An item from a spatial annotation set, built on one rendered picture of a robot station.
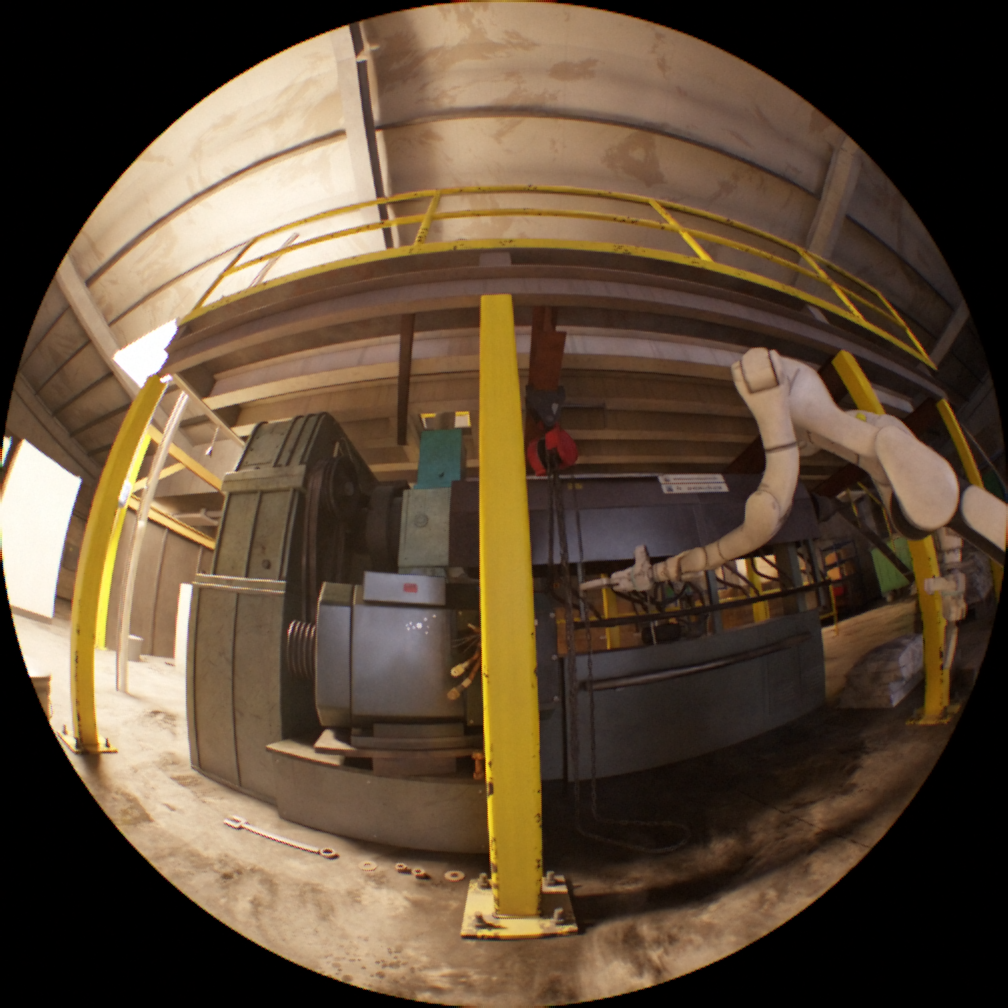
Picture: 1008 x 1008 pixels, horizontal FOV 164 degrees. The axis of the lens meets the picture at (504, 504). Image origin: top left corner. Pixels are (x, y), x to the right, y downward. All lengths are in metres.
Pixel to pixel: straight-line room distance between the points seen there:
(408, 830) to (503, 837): 0.47
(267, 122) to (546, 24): 3.37
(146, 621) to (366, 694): 4.79
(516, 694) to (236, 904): 0.84
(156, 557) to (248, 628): 4.30
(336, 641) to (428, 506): 1.02
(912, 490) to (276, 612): 1.76
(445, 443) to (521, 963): 2.12
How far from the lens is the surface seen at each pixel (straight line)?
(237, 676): 1.48
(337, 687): 1.05
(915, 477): 0.86
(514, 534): 0.70
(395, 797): 1.15
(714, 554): 0.96
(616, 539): 1.77
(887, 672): 2.21
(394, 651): 1.03
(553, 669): 1.15
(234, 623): 1.47
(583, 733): 1.66
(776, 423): 0.78
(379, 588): 1.04
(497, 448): 0.79
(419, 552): 1.77
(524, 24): 5.09
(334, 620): 1.04
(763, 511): 0.81
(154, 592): 5.60
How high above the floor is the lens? 0.67
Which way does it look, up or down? 23 degrees up
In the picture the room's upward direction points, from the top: 2 degrees counter-clockwise
